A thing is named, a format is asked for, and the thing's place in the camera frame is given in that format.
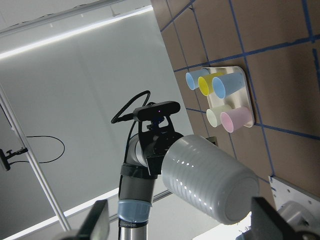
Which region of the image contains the pink plastic cup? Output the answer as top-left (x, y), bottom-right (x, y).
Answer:
top-left (220, 107), bottom-right (252, 133)

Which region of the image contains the grey plastic cup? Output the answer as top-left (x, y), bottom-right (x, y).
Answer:
top-left (161, 135), bottom-right (259, 225)

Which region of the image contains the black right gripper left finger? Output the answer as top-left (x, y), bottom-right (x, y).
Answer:
top-left (77, 199), bottom-right (110, 240)

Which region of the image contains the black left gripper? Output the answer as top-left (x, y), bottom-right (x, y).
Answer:
top-left (137, 117), bottom-right (183, 175)

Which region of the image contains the cream plastic cup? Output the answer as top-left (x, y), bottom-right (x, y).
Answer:
top-left (206, 104), bottom-right (232, 128)

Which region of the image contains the white plastic tray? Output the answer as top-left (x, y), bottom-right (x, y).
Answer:
top-left (203, 66), bottom-right (255, 128)

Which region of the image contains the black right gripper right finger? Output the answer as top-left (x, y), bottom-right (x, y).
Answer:
top-left (251, 197), bottom-right (297, 240)

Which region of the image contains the blue plastic cup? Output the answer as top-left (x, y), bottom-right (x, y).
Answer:
top-left (185, 68), bottom-right (210, 91)
top-left (212, 72), bottom-right (245, 99)

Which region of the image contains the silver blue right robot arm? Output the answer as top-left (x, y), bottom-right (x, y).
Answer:
top-left (74, 197), bottom-right (320, 240)

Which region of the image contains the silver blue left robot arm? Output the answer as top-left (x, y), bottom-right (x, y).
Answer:
top-left (118, 116), bottom-right (182, 240)

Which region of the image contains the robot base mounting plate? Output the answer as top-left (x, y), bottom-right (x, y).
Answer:
top-left (268, 176), bottom-right (320, 213)

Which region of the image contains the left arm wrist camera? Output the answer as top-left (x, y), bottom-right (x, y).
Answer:
top-left (132, 101), bottom-right (181, 122)

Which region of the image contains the yellow plastic cup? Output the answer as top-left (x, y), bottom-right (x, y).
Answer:
top-left (198, 72), bottom-right (224, 96)

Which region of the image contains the overhead mounted camera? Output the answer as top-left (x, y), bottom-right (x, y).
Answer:
top-left (0, 148), bottom-right (28, 171)

